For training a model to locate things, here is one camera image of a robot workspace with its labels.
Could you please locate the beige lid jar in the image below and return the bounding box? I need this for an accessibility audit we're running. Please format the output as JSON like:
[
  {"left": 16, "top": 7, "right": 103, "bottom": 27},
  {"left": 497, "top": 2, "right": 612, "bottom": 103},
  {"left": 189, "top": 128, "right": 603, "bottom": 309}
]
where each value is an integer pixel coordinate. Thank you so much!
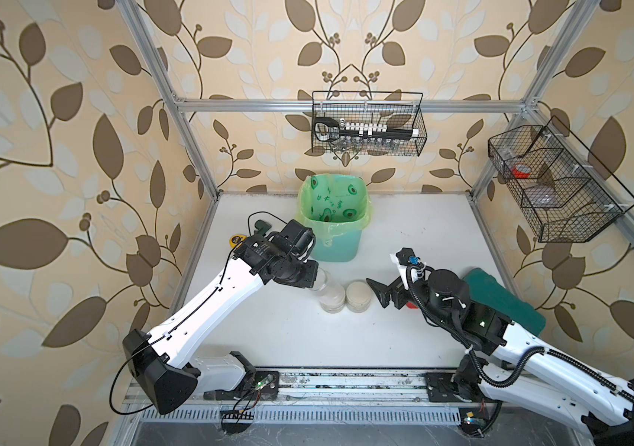
[
  {"left": 346, "top": 281, "right": 374, "bottom": 313},
  {"left": 311, "top": 268, "right": 346, "bottom": 313}
]

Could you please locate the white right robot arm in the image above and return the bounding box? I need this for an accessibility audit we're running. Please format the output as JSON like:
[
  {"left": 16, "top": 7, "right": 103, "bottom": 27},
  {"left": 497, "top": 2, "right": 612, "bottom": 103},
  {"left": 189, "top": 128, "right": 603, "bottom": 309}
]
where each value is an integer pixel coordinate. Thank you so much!
[{"left": 367, "top": 265, "right": 634, "bottom": 445}]

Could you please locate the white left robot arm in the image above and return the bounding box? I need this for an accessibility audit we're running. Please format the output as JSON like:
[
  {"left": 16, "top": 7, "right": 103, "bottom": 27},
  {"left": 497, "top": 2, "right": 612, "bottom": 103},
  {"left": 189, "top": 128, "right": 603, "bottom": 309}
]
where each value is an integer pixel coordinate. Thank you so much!
[{"left": 122, "top": 219, "right": 319, "bottom": 414}]

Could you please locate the yellow tape measure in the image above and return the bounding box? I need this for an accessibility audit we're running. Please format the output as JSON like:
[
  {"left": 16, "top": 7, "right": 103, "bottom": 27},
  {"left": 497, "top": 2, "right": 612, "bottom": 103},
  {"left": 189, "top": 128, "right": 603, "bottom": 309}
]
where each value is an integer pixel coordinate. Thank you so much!
[{"left": 229, "top": 234, "right": 246, "bottom": 248}]

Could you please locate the green bin with bag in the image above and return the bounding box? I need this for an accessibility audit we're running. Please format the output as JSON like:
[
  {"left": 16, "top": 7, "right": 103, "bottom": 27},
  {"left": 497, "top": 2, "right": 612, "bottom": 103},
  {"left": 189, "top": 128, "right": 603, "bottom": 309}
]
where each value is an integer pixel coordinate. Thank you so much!
[{"left": 297, "top": 174, "right": 373, "bottom": 262}]

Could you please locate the red object in basket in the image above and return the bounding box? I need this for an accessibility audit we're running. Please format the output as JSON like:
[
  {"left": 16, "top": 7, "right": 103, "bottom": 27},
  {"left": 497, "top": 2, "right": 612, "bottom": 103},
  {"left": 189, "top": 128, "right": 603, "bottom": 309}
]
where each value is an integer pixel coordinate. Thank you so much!
[{"left": 510, "top": 163, "right": 532, "bottom": 180}]

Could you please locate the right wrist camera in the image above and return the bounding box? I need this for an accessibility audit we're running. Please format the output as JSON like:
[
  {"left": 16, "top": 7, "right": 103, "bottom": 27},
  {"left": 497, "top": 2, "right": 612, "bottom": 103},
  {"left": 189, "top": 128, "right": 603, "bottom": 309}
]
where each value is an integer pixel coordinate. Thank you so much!
[{"left": 391, "top": 247, "right": 426, "bottom": 290}]

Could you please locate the black socket set rail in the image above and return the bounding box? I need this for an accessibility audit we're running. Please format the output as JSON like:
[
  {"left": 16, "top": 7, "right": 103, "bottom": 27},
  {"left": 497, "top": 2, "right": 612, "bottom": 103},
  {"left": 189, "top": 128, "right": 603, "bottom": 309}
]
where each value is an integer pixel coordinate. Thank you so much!
[{"left": 311, "top": 117, "right": 420, "bottom": 142}]

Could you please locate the black wire basket back wall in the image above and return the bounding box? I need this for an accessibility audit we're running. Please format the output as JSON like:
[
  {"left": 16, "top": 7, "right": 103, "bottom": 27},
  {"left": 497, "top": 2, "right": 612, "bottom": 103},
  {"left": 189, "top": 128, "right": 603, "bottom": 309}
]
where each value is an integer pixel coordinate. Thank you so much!
[{"left": 311, "top": 90, "right": 428, "bottom": 157}]

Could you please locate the black wire basket wall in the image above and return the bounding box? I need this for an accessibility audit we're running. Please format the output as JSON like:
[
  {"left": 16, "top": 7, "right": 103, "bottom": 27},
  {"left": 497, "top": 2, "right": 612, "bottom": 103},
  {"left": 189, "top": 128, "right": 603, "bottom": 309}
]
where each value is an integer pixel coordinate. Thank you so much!
[
  {"left": 311, "top": 90, "right": 428, "bottom": 157},
  {"left": 488, "top": 115, "right": 634, "bottom": 243}
]

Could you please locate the black wire basket right wall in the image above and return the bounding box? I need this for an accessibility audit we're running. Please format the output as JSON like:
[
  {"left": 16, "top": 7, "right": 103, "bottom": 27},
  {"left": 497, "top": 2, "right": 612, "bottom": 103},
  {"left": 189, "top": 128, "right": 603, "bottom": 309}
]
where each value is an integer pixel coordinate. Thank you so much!
[{"left": 488, "top": 115, "right": 634, "bottom": 243}]

